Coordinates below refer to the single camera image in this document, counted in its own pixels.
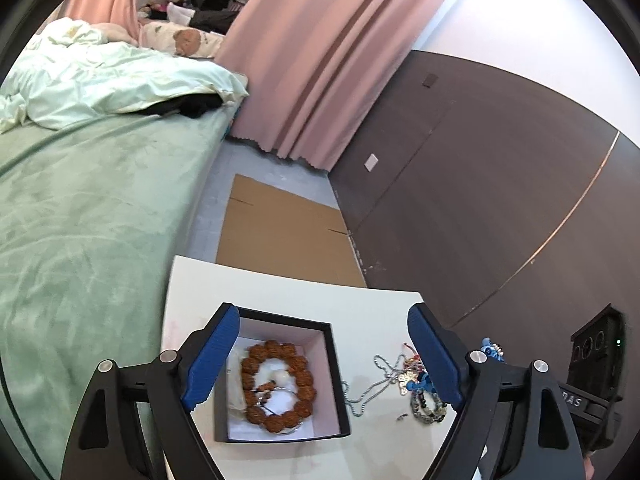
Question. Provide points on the bear print pillow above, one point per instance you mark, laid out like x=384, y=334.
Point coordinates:
x=190, y=40

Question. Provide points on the white wall socket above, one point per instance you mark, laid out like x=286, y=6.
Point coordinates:
x=372, y=162

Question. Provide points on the wide pink curtain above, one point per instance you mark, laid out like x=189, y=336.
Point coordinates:
x=325, y=60

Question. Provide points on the flat cardboard sheet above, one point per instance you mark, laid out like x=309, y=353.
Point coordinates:
x=280, y=230

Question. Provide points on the blue charm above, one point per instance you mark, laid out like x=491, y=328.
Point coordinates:
x=415, y=387

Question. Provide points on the gold dragonfly brooch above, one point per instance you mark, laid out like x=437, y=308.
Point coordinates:
x=407, y=376

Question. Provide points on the pale green duvet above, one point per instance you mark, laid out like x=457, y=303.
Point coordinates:
x=125, y=75

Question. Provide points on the bed with green sheet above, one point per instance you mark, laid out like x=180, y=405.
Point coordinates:
x=100, y=235

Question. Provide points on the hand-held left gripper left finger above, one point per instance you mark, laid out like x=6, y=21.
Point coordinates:
x=212, y=360

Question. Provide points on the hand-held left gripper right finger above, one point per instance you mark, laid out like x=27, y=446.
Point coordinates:
x=435, y=360

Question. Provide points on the black jewelry box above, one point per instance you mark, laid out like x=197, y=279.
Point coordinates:
x=315, y=360

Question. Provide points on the plush toys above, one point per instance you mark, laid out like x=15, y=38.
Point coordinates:
x=155, y=9

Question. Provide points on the black cloth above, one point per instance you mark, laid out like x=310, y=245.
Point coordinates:
x=195, y=105

